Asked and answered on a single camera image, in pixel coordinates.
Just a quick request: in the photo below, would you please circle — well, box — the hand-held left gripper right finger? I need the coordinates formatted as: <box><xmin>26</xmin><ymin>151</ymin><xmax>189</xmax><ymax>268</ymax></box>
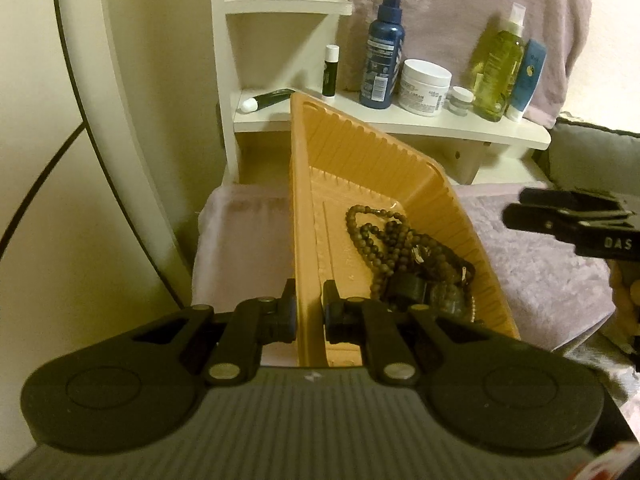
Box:
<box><xmin>322</xmin><ymin>280</ymin><xmax>484</xmax><ymax>387</ymax></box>

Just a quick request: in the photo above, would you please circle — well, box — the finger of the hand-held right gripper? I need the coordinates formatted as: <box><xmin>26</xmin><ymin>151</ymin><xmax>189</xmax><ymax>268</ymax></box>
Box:
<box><xmin>502</xmin><ymin>203</ymin><xmax>584</xmax><ymax>241</ymax></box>
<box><xmin>519</xmin><ymin>187</ymin><xmax>629</xmax><ymax>219</ymax></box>

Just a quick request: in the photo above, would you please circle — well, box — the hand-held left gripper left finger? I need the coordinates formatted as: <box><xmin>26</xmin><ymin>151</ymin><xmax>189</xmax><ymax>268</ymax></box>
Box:
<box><xmin>132</xmin><ymin>278</ymin><xmax>300</xmax><ymax>387</ymax></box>

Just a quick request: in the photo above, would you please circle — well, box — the black wristwatch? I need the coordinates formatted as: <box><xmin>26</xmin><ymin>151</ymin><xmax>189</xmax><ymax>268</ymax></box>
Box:
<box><xmin>385</xmin><ymin>272</ymin><xmax>477</xmax><ymax>322</ymax></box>

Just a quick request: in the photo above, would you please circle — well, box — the orange plastic tray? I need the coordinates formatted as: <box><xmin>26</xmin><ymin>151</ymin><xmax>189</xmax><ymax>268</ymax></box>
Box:
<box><xmin>288</xmin><ymin>91</ymin><xmax>522</xmax><ymax>367</ymax></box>

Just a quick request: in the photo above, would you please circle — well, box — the person's right hand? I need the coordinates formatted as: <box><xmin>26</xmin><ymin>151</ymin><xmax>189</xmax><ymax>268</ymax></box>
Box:
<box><xmin>607</xmin><ymin>260</ymin><xmax>640</xmax><ymax>372</ymax></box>

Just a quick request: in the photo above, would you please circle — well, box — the grey cushion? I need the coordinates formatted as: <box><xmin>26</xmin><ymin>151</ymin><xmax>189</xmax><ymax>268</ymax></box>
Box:
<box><xmin>532</xmin><ymin>115</ymin><xmax>640</xmax><ymax>197</ymax></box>

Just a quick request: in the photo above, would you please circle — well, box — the lavender table towel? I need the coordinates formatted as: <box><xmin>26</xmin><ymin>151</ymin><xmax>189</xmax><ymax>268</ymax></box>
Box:
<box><xmin>192</xmin><ymin>182</ymin><xmax>640</xmax><ymax>401</ymax></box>

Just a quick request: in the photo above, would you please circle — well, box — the white corner shelf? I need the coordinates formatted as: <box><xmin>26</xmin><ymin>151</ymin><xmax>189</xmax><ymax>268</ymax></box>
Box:
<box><xmin>210</xmin><ymin>0</ymin><xmax>552</xmax><ymax>187</ymax></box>

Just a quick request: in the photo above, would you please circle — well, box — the blue and white tube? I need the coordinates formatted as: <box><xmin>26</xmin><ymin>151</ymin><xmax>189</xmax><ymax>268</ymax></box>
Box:
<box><xmin>505</xmin><ymin>38</ymin><xmax>548</xmax><ymax>124</ymax></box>

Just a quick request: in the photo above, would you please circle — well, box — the small green-label jar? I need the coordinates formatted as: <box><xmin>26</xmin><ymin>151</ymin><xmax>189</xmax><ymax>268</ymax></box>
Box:
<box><xmin>448</xmin><ymin>86</ymin><xmax>475</xmax><ymax>118</ymax></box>

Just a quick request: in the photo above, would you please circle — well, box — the green oil spray bottle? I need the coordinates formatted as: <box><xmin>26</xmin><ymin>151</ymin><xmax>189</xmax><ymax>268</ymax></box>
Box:
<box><xmin>470</xmin><ymin>2</ymin><xmax>528</xmax><ymax>123</ymax></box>

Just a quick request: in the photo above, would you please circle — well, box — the white cream jar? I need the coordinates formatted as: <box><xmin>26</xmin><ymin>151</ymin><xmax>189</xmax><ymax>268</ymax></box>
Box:
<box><xmin>398</xmin><ymin>59</ymin><xmax>453</xmax><ymax>117</ymax></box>

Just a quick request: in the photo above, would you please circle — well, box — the black tube with white cap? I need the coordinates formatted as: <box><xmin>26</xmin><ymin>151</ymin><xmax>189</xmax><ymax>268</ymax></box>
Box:
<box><xmin>238</xmin><ymin>89</ymin><xmax>294</xmax><ymax>114</ymax></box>

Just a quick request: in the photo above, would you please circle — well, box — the red and white printed object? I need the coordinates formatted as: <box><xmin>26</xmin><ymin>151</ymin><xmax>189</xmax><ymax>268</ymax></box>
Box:
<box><xmin>575</xmin><ymin>440</ymin><xmax>640</xmax><ymax>480</ymax></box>

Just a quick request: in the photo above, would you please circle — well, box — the blue spray bottle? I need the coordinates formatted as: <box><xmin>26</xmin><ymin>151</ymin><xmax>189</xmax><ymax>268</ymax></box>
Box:
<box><xmin>358</xmin><ymin>0</ymin><xmax>405</xmax><ymax>110</ymax></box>

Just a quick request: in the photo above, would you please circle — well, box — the lavender hanging towel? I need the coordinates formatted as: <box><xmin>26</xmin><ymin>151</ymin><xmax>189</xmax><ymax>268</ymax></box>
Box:
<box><xmin>335</xmin><ymin>0</ymin><xmax>599</xmax><ymax>129</ymax></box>

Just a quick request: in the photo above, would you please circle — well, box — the white lip balm stick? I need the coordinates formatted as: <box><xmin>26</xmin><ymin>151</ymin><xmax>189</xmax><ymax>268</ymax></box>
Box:
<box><xmin>322</xmin><ymin>45</ymin><xmax>340</xmax><ymax>98</ymax></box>

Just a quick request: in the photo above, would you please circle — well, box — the black curved cable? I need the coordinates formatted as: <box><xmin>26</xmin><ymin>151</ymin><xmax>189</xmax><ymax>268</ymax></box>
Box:
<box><xmin>0</xmin><ymin>0</ymin><xmax>194</xmax><ymax>309</ymax></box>

